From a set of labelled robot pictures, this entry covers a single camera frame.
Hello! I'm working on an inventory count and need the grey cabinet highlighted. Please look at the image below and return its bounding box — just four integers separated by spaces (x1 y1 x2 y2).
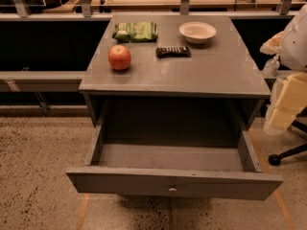
79 13 271 100

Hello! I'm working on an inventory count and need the clear sanitizer pump bottle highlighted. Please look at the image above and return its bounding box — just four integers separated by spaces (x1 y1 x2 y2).
262 54 280 77

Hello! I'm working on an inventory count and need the green snack bag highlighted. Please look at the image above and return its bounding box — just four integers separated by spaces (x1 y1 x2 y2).
112 21 158 42

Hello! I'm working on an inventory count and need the dark chocolate bar wrapper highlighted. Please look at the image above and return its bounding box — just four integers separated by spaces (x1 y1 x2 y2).
155 46 191 58

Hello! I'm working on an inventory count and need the black chair base with caster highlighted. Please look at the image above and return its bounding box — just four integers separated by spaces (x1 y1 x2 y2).
268 121 307 166

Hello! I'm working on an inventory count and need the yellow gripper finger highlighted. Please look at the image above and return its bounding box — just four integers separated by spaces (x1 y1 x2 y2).
264 72 307 135
260 32 283 55

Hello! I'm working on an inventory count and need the white bowl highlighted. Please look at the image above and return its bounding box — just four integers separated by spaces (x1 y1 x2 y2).
179 22 217 44

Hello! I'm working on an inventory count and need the red apple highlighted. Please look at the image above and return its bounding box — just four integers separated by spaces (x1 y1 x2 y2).
108 45 131 71

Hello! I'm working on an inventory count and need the grey metal rail frame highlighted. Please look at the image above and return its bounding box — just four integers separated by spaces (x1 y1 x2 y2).
0 0 307 117

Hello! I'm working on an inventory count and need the round metal drawer knob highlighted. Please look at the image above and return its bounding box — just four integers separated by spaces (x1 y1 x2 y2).
169 186 177 194

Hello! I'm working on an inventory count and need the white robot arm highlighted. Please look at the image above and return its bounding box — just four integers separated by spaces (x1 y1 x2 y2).
260 5 307 135

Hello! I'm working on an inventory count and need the open grey top drawer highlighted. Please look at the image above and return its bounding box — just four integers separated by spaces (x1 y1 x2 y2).
65 99 284 201

